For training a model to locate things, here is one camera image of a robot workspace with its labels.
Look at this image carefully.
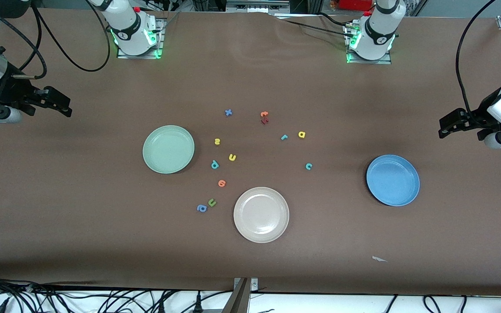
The thin black base cable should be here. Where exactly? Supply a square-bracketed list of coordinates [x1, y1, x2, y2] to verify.
[284, 12, 355, 37]

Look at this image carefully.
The brown table cover mat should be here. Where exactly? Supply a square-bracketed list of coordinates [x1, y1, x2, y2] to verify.
[0, 7, 501, 296]

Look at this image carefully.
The grey background box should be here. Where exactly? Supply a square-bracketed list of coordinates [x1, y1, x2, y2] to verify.
[226, 0, 291, 14]

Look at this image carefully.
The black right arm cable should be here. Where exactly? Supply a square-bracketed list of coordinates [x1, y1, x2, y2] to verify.
[0, 0, 111, 81]

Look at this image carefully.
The beige plate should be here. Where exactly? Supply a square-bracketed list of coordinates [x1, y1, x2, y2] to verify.
[233, 187, 290, 243]

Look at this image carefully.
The red background box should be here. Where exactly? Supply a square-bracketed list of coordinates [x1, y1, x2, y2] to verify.
[339, 0, 374, 12]

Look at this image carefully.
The metal table bracket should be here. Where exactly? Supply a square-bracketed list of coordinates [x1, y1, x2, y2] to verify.
[221, 277, 260, 313]

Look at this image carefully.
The green plate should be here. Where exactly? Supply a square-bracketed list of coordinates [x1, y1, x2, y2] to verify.
[142, 125, 195, 174]

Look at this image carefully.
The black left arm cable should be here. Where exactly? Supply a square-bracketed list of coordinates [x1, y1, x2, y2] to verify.
[456, 0, 497, 114]

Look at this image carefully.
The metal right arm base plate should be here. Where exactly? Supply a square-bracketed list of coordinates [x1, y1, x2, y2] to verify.
[117, 17, 167, 60]

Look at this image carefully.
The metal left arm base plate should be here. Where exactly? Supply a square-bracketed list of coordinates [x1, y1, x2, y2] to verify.
[345, 24, 393, 65]

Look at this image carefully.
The blue plate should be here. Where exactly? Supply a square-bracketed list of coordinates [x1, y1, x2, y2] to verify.
[366, 154, 420, 207]

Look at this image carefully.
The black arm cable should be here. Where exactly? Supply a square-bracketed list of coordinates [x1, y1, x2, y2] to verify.
[456, 0, 497, 114]
[0, 0, 111, 81]

